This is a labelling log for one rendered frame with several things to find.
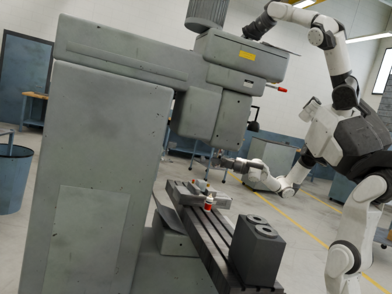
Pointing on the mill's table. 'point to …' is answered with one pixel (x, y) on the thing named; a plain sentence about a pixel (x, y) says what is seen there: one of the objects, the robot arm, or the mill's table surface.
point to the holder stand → (256, 250)
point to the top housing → (242, 55)
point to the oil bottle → (208, 203)
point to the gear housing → (235, 80)
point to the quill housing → (231, 121)
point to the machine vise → (199, 197)
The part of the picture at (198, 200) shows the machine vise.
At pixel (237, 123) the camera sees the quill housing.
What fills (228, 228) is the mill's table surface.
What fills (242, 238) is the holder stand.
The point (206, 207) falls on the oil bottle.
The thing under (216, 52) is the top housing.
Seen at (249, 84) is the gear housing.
